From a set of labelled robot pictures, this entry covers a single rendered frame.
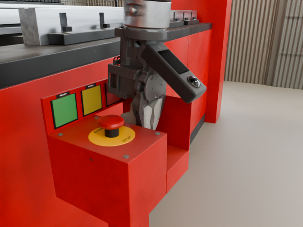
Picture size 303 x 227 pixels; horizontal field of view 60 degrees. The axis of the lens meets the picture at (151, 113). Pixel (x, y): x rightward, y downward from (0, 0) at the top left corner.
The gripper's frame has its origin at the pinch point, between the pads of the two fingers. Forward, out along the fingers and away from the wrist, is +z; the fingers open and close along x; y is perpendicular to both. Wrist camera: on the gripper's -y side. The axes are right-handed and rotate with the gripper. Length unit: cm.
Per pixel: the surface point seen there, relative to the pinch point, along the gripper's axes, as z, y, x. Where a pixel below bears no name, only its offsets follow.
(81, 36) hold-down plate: -13.0, 35.7, -18.6
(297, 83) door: 66, -17, -349
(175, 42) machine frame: -5, 38, -85
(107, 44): -11.2, 29.5, -22.5
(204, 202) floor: 74, 5, -74
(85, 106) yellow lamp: -6.3, 9.2, 6.9
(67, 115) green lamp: -6.2, 9.2, 11.1
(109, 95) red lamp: -6.7, 9.3, 0.5
